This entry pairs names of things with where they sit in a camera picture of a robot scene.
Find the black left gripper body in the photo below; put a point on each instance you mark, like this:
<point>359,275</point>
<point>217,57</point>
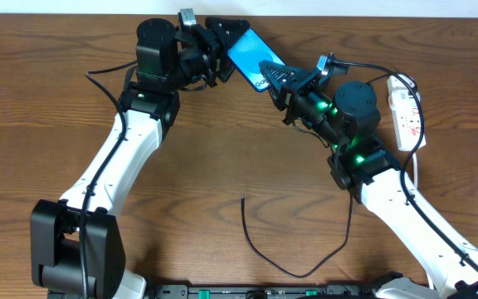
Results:
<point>212,56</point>

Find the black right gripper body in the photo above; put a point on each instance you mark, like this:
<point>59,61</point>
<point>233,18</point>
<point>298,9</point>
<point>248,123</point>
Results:
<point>288,92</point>

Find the blue Galaxy smartphone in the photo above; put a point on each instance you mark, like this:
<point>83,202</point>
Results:
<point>246,55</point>

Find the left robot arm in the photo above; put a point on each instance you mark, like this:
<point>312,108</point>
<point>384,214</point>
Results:
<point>76,247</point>

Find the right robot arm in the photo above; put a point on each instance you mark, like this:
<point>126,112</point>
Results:
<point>360,164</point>

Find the white USB charger adapter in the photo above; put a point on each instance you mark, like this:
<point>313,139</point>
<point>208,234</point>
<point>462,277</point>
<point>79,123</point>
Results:
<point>401,84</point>

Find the white power strip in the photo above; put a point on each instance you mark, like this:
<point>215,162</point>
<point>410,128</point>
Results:
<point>406,119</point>

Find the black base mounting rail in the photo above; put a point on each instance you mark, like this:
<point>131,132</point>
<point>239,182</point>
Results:
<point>178,291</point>

